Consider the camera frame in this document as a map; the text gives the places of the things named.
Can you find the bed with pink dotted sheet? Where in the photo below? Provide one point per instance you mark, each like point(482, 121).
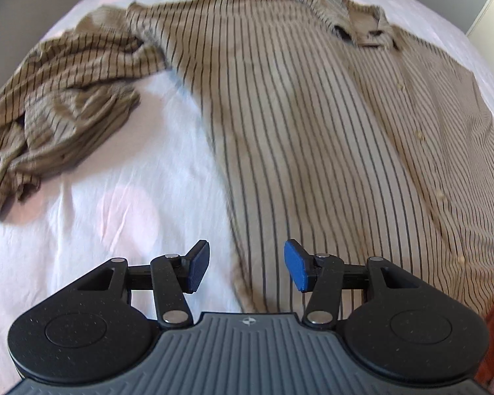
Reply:
point(127, 197)

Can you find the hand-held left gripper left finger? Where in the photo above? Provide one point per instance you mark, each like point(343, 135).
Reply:
point(197, 267)

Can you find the beige striped shirt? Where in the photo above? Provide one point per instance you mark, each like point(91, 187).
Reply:
point(292, 131)

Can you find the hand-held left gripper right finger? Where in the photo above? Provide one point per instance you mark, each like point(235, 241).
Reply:
point(298, 265)

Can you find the beige striped pants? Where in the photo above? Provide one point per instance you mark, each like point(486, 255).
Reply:
point(66, 90)

